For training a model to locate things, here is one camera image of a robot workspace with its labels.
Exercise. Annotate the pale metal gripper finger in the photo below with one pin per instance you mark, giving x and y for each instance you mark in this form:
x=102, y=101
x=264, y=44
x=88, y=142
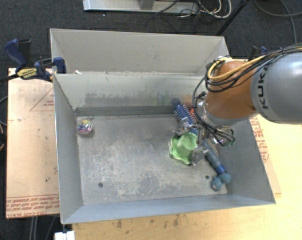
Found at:
x=198, y=155
x=184, y=130

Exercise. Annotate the blue spiky brush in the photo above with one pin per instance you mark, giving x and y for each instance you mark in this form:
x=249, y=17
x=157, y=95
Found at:
x=183, y=114

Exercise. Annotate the light green plastic cup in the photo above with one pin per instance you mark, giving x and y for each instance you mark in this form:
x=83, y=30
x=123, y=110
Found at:
x=182, y=146

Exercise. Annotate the blue grey toy tool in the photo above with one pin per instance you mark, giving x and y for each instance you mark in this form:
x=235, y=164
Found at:
x=217, y=164

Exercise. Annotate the grey metal bin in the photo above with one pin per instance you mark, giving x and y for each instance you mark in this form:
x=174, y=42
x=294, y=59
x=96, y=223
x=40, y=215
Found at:
x=131, y=159

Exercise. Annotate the multicoloured shiny ball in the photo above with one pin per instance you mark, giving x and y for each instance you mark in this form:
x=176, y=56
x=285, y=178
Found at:
x=84, y=126

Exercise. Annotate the brown cardboard board red print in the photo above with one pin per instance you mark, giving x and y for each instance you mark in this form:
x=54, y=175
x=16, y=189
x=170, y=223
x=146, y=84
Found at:
x=31, y=144

